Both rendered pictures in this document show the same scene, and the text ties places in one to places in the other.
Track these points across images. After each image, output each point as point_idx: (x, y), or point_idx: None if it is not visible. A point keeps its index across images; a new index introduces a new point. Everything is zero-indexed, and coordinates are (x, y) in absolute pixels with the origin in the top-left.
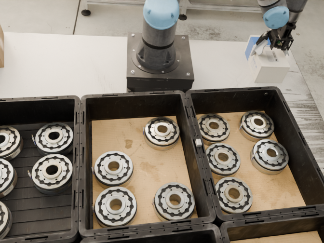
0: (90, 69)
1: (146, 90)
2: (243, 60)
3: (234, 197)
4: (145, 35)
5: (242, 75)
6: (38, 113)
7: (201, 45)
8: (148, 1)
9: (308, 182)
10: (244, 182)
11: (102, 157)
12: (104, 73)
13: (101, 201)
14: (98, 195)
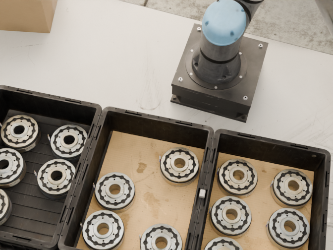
0: (141, 56)
1: (194, 102)
2: None
3: None
4: (201, 44)
5: (328, 109)
6: (61, 111)
7: (292, 53)
8: (209, 9)
9: None
10: (247, 247)
11: (107, 176)
12: (155, 65)
13: (91, 221)
14: (90, 215)
